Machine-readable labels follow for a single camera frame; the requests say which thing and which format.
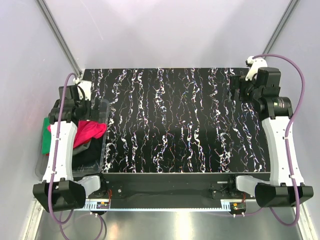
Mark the green t shirt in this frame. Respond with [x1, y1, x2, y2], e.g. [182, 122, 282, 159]
[41, 117, 51, 155]

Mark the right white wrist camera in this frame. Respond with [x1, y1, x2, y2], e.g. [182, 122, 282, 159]
[245, 56, 268, 81]

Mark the right aluminium frame post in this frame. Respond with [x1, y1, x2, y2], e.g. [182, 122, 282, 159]
[262, 0, 301, 54]

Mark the pink t shirt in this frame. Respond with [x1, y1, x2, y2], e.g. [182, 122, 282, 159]
[46, 120, 108, 151]

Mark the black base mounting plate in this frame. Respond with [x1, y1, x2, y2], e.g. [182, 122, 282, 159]
[79, 172, 257, 210]

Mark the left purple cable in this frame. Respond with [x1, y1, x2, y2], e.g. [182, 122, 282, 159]
[48, 72, 108, 240]

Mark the left aluminium frame post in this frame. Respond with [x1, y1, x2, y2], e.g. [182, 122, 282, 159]
[35, 0, 82, 76]

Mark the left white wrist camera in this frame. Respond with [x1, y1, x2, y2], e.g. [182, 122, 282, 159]
[73, 77, 92, 101]

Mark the aluminium frame post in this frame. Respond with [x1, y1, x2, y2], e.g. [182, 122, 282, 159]
[35, 0, 82, 76]
[262, 0, 301, 54]

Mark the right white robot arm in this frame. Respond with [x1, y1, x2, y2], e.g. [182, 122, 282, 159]
[227, 67, 314, 208]

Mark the white slotted cable duct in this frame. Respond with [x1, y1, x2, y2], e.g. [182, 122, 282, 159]
[76, 199, 231, 212]

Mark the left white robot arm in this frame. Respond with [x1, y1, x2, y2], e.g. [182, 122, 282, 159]
[32, 83, 109, 214]

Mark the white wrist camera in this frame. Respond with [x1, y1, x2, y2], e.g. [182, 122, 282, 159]
[73, 77, 92, 101]
[245, 56, 268, 81]

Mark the grey t shirt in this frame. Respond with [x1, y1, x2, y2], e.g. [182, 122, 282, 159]
[72, 141, 91, 156]

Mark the black t shirt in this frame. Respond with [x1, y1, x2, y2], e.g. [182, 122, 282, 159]
[72, 137, 104, 173]

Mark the clear plastic bin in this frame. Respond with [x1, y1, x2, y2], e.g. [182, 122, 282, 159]
[34, 97, 111, 180]

